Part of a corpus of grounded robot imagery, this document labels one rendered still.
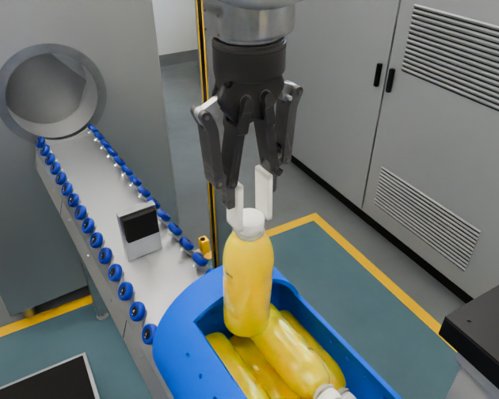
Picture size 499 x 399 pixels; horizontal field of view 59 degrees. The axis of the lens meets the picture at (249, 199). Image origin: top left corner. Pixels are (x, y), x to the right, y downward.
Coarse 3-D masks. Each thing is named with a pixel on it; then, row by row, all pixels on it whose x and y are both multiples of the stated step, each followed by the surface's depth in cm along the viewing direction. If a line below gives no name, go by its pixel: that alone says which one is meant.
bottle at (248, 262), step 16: (240, 240) 58; (256, 240) 58; (224, 256) 60; (240, 256) 58; (256, 256) 58; (272, 256) 61; (224, 272) 62; (240, 272) 59; (256, 272) 59; (272, 272) 63; (224, 288) 64; (240, 288) 61; (256, 288) 61; (224, 304) 66; (240, 304) 63; (256, 304) 63; (224, 320) 68; (240, 320) 65; (256, 320) 65
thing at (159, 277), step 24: (48, 144) 174; (72, 144) 175; (96, 144) 175; (72, 168) 160; (96, 168) 160; (48, 192) 164; (96, 192) 148; (120, 192) 148; (96, 216) 137; (120, 240) 128; (168, 240) 128; (96, 264) 125; (120, 264) 120; (144, 264) 120; (168, 264) 120; (144, 288) 113; (168, 288) 113; (120, 312) 112; (144, 360) 101
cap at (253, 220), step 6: (246, 210) 59; (252, 210) 59; (258, 210) 59; (246, 216) 58; (252, 216) 58; (258, 216) 58; (264, 216) 58; (246, 222) 57; (252, 222) 57; (258, 222) 57; (264, 222) 58; (246, 228) 56; (252, 228) 56; (258, 228) 57; (246, 234) 57; (252, 234) 57
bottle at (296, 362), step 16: (272, 304) 81; (272, 320) 77; (256, 336) 77; (272, 336) 75; (288, 336) 74; (272, 352) 74; (288, 352) 72; (304, 352) 72; (288, 368) 71; (304, 368) 70; (320, 368) 70; (288, 384) 71; (304, 384) 69; (320, 384) 69
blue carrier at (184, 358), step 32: (192, 288) 74; (288, 288) 84; (160, 320) 75; (192, 320) 70; (320, 320) 79; (160, 352) 74; (192, 352) 68; (352, 352) 73; (192, 384) 66; (224, 384) 62; (352, 384) 77; (384, 384) 69
